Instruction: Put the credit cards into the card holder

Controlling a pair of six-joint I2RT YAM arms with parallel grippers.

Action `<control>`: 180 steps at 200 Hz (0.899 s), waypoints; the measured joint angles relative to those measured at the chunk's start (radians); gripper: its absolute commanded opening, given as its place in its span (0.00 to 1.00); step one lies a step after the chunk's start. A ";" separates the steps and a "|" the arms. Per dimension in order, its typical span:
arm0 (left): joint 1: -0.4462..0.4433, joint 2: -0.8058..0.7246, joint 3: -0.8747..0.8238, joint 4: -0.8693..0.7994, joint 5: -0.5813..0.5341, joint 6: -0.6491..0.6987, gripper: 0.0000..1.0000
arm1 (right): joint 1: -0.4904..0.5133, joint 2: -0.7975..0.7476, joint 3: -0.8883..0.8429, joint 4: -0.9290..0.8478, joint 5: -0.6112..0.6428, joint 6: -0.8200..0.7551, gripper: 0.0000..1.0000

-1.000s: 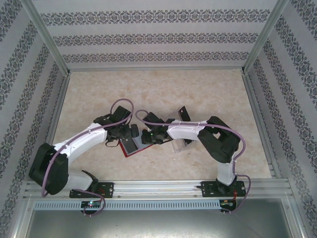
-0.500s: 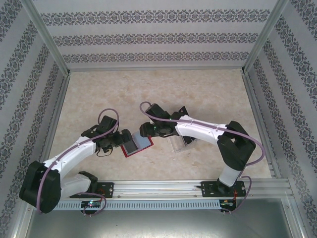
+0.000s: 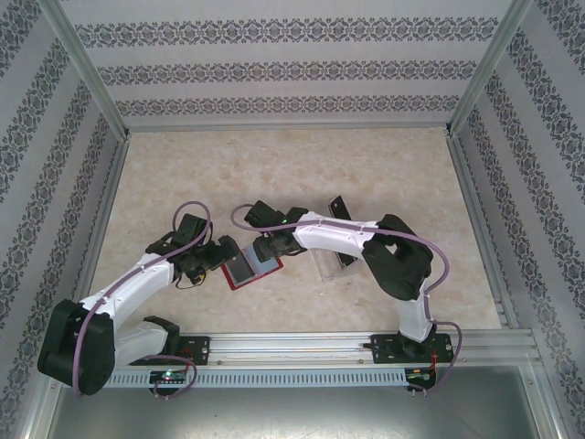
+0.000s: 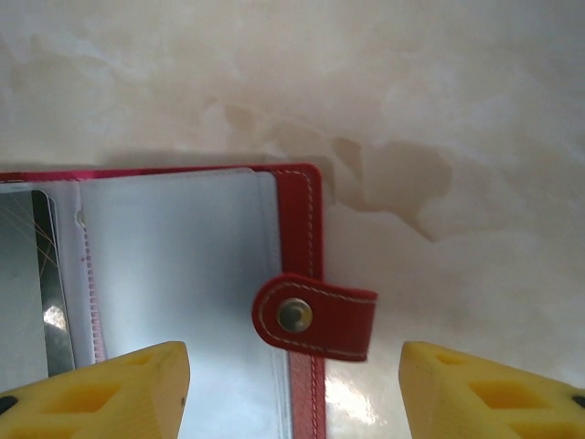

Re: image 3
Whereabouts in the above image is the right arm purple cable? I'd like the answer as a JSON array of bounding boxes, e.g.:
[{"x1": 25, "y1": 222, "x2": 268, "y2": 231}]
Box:
[{"x1": 230, "y1": 203, "x2": 464, "y2": 400}]

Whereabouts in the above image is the aluminium frame bar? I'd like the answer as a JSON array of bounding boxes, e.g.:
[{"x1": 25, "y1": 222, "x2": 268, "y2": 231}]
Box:
[
  {"x1": 17, "y1": 388, "x2": 56, "y2": 439},
  {"x1": 520, "y1": 363, "x2": 568, "y2": 439}
]

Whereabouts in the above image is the white slotted cable duct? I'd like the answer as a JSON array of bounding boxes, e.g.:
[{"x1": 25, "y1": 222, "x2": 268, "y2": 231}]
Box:
[{"x1": 111, "y1": 369, "x2": 408, "y2": 388}]

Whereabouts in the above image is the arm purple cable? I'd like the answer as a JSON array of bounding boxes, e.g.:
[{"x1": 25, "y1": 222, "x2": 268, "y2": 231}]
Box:
[
  {"x1": 230, "y1": 203, "x2": 464, "y2": 400},
  {"x1": 70, "y1": 200, "x2": 216, "y2": 400}
]

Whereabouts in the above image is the red leather card holder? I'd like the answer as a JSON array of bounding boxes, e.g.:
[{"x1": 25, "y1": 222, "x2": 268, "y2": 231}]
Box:
[{"x1": 218, "y1": 241, "x2": 285, "y2": 293}]

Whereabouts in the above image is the aluminium side rail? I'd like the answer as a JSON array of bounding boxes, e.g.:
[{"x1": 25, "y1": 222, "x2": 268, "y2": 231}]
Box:
[
  {"x1": 445, "y1": 132, "x2": 522, "y2": 330},
  {"x1": 68, "y1": 134, "x2": 132, "y2": 312}
]

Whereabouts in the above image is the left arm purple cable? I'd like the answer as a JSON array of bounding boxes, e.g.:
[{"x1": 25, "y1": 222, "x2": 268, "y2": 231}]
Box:
[{"x1": 70, "y1": 200, "x2": 216, "y2": 400}]

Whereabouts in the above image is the aluminium frame post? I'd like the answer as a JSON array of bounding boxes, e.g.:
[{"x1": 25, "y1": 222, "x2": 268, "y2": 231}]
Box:
[
  {"x1": 38, "y1": 0, "x2": 133, "y2": 140},
  {"x1": 442, "y1": 0, "x2": 537, "y2": 137}
]

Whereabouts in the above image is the clear acrylic card stand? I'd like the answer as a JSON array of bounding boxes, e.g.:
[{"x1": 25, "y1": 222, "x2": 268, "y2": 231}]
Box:
[{"x1": 312, "y1": 195, "x2": 362, "y2": 284}]

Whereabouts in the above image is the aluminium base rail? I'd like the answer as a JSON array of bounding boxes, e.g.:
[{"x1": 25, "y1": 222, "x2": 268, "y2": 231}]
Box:
[{"x1": 112, "y1": 332, "x2": 543, "y2": 367}]

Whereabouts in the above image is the aluminium thin edge strip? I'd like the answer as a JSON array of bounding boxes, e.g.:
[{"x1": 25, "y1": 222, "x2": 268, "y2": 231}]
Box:
[{"x1": 125, "y1": 126, "x2": 452, "y2": 134}]

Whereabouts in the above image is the grey metal panel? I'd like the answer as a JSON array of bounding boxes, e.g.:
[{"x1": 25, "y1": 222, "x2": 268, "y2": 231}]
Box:
[{"x1": 45, "y1": 386, "x2": 545, "y2": 439}]

